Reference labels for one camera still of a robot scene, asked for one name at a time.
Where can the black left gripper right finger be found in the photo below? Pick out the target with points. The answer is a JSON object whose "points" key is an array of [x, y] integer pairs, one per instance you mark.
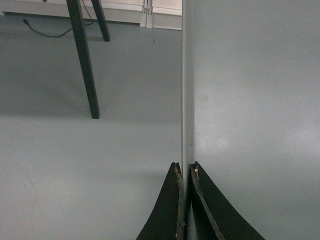
{"points": [[215, 217]]}

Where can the black table leg near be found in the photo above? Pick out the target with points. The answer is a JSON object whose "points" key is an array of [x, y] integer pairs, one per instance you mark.
{"points": [[79, 32]]}

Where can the black table leg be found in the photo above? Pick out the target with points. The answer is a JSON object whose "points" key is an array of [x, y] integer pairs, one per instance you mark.
{"points": [[79, 32], [98, 9]]}

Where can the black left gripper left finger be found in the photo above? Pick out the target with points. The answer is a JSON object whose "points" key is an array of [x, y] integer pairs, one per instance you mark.
{"points": [[166, 221]]}

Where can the black table leg far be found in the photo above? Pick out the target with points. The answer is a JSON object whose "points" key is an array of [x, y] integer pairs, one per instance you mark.
{"points": [[98, 9]]}

